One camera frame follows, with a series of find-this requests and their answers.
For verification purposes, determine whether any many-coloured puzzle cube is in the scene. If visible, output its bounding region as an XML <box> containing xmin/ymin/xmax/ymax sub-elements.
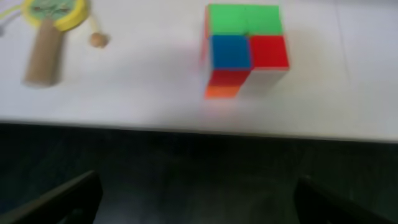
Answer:
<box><xmin>200</xmin><ymin>3</ymin><xmax>290</xmax><ymax>100</ymax></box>

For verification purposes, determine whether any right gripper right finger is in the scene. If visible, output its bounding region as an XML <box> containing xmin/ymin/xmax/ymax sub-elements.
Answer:
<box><xmin>294</xmin><ymin>175</ymin><xmax>398</xmax><ymax>224</ymax></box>

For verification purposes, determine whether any yellow rattle drum toy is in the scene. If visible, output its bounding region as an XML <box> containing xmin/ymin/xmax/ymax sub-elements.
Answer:
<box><xmin>0</xmin><ymin>0</ymin><xmax>109</xmax><ymax>88</ymax></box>

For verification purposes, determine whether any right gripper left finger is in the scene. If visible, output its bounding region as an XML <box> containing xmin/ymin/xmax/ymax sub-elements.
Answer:
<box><xmin>0</xmin><ymin>170</ymin><xmax>103</xmax><ymax>224</ymax></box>

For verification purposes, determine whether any white shelf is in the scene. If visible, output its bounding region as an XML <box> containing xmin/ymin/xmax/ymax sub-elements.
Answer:
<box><xmin>0</xmin><ymin>0</ymin><xmax>398</xmax><ymax>144</ymax></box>

